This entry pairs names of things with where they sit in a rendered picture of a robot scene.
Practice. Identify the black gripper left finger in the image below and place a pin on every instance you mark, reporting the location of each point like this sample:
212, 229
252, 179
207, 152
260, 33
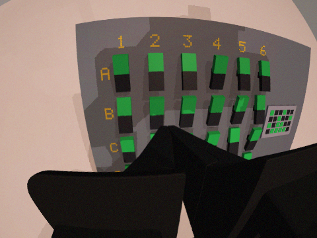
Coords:
147, 195

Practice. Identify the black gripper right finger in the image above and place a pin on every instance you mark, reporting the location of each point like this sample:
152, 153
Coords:
223, 189

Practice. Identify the grey switch panel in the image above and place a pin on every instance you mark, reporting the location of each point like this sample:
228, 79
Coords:
235, 87

